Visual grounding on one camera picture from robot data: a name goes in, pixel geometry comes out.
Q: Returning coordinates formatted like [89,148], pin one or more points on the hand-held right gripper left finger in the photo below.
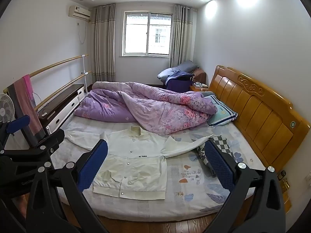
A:
[93,165]

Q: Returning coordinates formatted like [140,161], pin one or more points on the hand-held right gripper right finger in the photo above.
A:
[218,165]

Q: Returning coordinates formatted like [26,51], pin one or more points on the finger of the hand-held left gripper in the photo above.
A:
[46,144]
[18,123]

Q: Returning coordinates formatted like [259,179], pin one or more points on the white snap-button jacket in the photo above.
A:
[136,150]

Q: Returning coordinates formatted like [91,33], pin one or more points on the grey and pink striped towel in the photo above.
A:
[26,109]

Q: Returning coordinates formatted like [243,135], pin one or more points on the white electric fan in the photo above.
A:
[6,109]

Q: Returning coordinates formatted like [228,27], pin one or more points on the black and white checkered garment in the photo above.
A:
[224,142]

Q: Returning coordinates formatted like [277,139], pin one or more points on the bright pink cloth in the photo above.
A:
[28,82]

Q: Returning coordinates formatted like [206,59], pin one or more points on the dark wood and white cabinet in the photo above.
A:
[63,102]

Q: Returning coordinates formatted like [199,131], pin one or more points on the blue striped pillow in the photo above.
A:
[222,114]

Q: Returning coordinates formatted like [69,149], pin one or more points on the wooden headboard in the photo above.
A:
[257,106]

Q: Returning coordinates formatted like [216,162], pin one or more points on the wooden bedside table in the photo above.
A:
[194,88]

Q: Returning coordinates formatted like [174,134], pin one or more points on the purple floral quilt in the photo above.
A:
[150,106]

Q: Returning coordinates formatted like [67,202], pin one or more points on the purple cloth bundle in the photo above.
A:
[176,85]

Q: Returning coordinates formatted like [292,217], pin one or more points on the brown cloth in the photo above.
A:
[200,75]

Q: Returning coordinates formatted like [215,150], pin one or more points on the pile of bedding on chair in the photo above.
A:
[184,66]

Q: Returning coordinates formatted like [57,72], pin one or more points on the grey and beige curtain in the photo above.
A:
[179,36]
[103,43]

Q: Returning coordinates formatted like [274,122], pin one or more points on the white air conditioner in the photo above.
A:
[79,12]

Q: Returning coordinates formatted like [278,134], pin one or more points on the sliding window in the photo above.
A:
[147,32]

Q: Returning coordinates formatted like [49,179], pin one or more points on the white barre post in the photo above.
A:
[84,65]

